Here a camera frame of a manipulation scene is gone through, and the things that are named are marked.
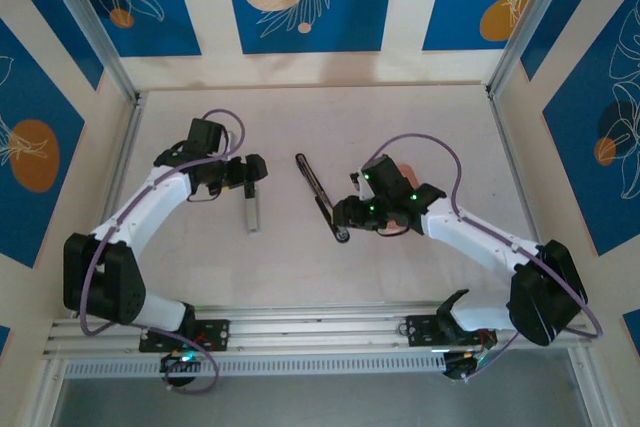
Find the black stapler body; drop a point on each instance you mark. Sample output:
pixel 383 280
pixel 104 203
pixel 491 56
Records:
pixel 318 192

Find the metal stapler magazine rail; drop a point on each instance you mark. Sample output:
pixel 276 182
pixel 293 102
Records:
pixel 253 217

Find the aluminium frame post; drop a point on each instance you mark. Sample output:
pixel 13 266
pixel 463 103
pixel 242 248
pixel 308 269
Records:
pixel 593 397
pixel 528 22
pixel 97 32
pixel 44 412

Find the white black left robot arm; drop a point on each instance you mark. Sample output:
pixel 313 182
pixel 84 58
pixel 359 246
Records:
pixel 155 204

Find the pink plastic tray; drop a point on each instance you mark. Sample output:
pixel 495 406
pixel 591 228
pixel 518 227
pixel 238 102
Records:
pixel 410 174

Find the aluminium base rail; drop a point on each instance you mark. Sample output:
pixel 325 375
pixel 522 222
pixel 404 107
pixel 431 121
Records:
pixel 320 327

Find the aluminium table side rail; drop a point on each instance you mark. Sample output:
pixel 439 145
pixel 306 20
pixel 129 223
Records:
pixel 506 147
pixel 126 137

